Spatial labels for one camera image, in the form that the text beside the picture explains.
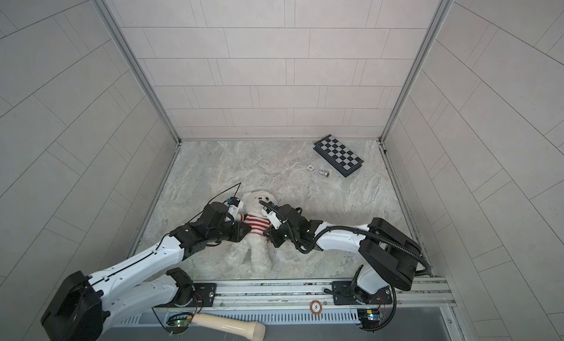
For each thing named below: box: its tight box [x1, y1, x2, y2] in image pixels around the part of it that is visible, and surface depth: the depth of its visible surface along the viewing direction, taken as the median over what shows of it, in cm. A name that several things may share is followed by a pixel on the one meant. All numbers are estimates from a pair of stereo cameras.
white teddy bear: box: [224, 189, 286, 277], surface depth 79 cm
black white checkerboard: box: [312, 133, 365, 178], surface depth 109 cm
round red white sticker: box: [309, 299, 323, 315], surface depth 71 cm
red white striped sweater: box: [240, 213, 272, 237], surface depth 82 cm
